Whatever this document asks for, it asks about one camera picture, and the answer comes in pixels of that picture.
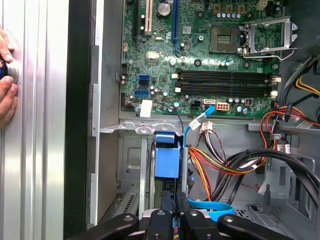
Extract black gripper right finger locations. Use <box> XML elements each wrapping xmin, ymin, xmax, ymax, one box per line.
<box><xmin>176</xmin><ymin>191</ymin><xmax>295</xmax><ymax>240</ymax></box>

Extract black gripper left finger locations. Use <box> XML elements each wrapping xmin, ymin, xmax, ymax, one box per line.
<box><xmin>87</xmin><ymin>191</ymin><xmax>174</xmax><ymax>240</ymax></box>

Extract hard disk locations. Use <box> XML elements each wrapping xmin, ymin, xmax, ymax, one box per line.
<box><xmin>149</xmin><ymin>131</ymin><xmax>191</xmax><ymax>211</ymax></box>

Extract blue SATA wire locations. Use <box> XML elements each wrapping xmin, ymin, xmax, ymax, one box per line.
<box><xmin>183</xmin><ymin>104</ymin><xmax>235</xmax><ymax>222</ymax></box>

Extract silver disk bay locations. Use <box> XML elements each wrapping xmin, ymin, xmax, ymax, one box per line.
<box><xmin>99</xmin><ymin>119</ymin><xmax>251</xmax><ymax>226</ymax></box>

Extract person's hand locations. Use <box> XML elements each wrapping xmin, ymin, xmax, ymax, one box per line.
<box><xmin>0</xmin><ymin>24</ymin><xmax>19</xmax><ymax>130</ymax></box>

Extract silver optical drive cage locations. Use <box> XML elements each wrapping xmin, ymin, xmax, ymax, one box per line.
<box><xmin>248</xmin><ymin>117</ymin><xmax>320</xmax><ymax>240</ymax></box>

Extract white paper label tag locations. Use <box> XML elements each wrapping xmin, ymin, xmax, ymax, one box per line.
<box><xmin>139</xmin><ymin>99</ymin><xmax>153</xmax><ymax>118</ymax></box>

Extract RAM slot white clips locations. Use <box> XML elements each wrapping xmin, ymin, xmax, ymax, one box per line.
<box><xmin>174</xmin><ymin>86</ymin><xmax>279</xmax><ymax>98</ymax></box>
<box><xmin>174</xmin><ymin>73</ymin><xmax>283</xmax><ymax>84</ymax></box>

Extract RAM slot black clips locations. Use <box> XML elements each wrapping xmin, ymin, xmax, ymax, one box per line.
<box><xmin>175</xmin><ymin>67</ymin><xmax>281</xmax><ymax>77</ymax></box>
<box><xmin>175</xmin><ymin>81</ymin><xmax>280</xmax><ymax>91</ymax></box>

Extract black open PC case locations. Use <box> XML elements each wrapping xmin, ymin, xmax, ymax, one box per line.
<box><xmin>63</xmin><ymin>0</ymin><xmax>320</xmax><ymax>240</ymax></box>

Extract green motherboard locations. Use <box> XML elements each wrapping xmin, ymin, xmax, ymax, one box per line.
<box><xmin>120</xmin><ymin>0</ymin><xmax>292</xmax><ymax>118</ymax></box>

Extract metal locking lever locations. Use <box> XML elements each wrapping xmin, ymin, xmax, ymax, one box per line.
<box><xmin>241</xmin><ymin>47</ymin><xmax>297</xmax><ymax>62</ymax></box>

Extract CPU socket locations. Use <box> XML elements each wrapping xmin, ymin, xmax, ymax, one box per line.
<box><xmin>209</xmin><ymin>23</ymin><xmax>240</xmax><ymax>55</ymax></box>

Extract blue expansion slot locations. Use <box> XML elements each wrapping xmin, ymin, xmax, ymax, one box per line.
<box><xmin>171</xmin><ymin>0</ymin><xmax>182</xmax><ymax>53</ymax></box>

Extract black expansion slot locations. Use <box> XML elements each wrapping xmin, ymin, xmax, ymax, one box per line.
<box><xmin>133</xmin><ymin>0</ymin><xmax>141</xmax><ymax>45</ymax></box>

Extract white expansion slot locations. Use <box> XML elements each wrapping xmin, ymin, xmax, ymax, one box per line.
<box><xmin>144</xmin><ymin>0</ymin><xmax>154</xmax><ymax>36</ymax></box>

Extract silver coin cell battery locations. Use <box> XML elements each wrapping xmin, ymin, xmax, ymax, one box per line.
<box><xmin>157</xmin><ymin>2</ymin><xmax>172</xmax><ymax>17</ymax></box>

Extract wire with white connector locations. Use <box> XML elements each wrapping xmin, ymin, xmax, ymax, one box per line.
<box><xmin>199</xmin><ymin>120</ymin><xmax>266</xmax><ymax>176</ymax></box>

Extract thick black cable bundle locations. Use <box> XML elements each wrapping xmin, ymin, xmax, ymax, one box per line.
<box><xmin>212</xmin><ymin>147</ymin><xmax>320</xmax><ymax>218</ymax></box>

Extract yellow black power wire bundle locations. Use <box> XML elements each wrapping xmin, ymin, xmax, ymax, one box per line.
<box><xmin>279</xmin><ymin>56</ymin><xmax>320</xmax><ymax>101</ymax></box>

